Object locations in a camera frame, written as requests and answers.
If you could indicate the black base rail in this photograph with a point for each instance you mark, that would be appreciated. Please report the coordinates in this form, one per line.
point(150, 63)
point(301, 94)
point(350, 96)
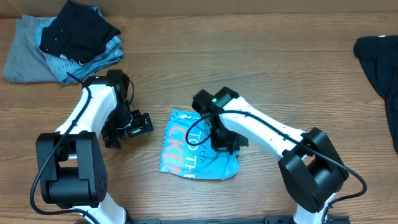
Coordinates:
point(211, 221)

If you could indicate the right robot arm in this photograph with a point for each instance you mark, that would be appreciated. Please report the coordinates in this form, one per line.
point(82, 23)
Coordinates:
point(310, 166)

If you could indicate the grey folded garment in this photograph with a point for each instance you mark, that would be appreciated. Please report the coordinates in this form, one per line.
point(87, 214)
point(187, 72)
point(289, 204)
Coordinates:
point(25, 62)

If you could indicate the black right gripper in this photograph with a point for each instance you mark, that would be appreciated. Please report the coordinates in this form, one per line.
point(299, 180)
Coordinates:
point(224, 144)

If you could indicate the folded blue denim jeans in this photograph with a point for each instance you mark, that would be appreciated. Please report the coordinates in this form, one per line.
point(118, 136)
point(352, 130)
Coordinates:
point(61, 68)

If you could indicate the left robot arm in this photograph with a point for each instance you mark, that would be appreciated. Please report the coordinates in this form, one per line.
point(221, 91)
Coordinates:
point(72, 176)

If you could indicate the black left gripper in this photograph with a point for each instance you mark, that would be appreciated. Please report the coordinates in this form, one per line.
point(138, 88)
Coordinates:
point(142, 123)

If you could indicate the black folded garment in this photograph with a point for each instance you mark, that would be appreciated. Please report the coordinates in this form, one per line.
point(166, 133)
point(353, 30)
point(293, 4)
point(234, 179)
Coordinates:
point(78, 33)

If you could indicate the light blue printed t-shirt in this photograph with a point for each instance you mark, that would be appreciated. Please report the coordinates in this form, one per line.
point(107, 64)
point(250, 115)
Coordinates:
point(186, 153)

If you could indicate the black garment at right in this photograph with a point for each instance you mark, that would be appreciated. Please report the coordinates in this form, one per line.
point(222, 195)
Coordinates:
point(378, 58)

